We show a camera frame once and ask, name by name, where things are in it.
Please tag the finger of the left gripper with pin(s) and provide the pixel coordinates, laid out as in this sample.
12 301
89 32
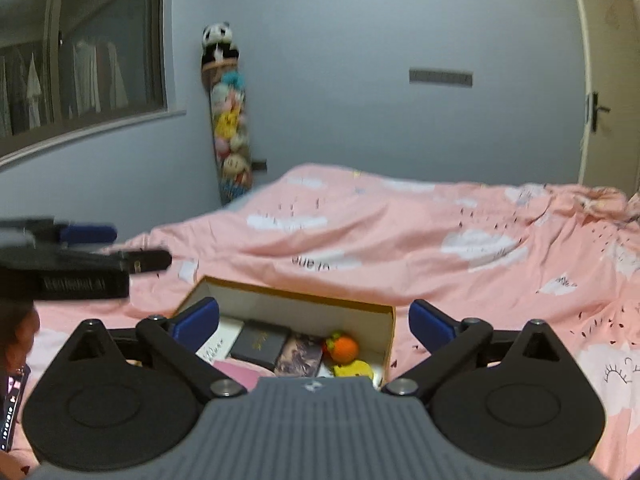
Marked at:
143 261
87 234

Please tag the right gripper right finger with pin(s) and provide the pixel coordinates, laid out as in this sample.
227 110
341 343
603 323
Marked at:
454 347

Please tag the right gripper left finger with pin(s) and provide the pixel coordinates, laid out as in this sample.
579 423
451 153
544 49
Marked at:
170 344

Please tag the crocheted orange fruit toy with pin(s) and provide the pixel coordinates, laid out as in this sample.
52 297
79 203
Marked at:
341 348

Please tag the white box with text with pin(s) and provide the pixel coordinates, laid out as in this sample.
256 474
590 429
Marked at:
219 344

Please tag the pink flat case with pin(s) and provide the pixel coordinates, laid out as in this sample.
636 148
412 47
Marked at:
244 373

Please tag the black box gold lettering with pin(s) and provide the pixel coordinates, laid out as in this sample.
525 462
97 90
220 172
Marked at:
260 344

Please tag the orange cardboard storage box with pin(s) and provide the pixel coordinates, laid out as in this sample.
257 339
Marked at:
372 325

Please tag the smartphone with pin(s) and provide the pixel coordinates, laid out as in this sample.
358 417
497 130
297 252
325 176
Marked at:
11 401

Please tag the illustrated art card box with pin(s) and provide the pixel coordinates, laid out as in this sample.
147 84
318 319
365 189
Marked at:
301 356

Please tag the pink patterned bed quilt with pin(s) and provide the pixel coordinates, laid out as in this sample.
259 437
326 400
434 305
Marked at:
564 253

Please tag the hanging plush toy organizer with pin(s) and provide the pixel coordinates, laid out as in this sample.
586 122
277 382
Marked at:
226 95

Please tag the panda plush on organizer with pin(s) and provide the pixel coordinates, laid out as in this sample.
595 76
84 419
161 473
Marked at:
217 44

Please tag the beige door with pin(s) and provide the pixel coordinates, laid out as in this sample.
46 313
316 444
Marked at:
610 33

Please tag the window with grey frame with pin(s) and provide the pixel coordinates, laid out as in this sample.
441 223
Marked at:
70 68

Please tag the grey wall switch panel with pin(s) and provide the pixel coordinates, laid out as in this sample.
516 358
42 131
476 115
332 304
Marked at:
451 78

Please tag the black door handle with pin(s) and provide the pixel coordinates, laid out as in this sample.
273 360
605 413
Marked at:
595 109

